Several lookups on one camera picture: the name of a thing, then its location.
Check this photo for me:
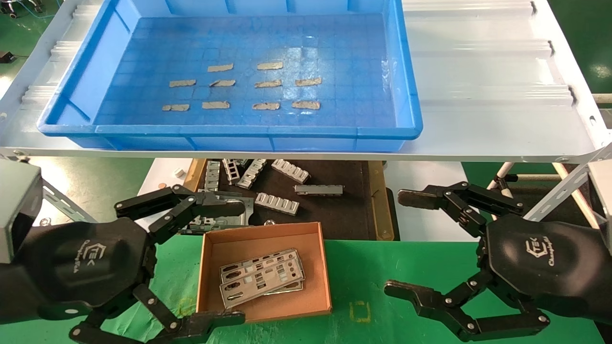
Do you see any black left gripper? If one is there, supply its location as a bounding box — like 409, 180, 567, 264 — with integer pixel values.
14, 184, 246, 344

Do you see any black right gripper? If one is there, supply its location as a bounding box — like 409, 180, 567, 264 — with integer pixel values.
384, 182, 612, 342

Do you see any silver metal io shield plate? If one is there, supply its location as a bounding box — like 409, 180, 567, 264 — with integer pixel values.
219, 260, 306, 309
219, 248, 301, 286
263, 281, 304, 295

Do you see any brown cardboard box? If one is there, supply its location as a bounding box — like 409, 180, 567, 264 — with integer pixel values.
196, 221, 333, 324

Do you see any blue plastic tray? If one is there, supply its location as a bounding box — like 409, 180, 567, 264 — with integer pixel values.
37, 0, 424, 152

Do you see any large silver metal plate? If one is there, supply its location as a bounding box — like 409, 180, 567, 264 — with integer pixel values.
181, 190, 255, 236

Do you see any green table mat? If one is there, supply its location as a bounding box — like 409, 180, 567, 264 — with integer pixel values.
0, 234, 605, 344

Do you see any perforated steel angle brace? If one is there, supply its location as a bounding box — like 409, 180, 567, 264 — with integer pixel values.
523, 142, 612, 223
42, 184, 98, 224

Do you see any white metal shelf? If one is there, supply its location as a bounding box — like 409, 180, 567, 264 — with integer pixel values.
0, 0, 612, 164

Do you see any slotted grey metal bracket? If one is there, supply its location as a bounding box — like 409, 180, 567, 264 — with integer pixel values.
254, 193, 300, 215
238, 159, 267, 190
294, 184, 344, 196
223, 159, 241, 185
205, 161, 221, 192
271, 160, 310, 184

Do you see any dark tray with wooden frame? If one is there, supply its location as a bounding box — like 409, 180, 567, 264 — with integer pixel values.
184, 158, 395, 242

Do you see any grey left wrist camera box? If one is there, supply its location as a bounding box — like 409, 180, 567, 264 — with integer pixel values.
0, 160, 44, 264

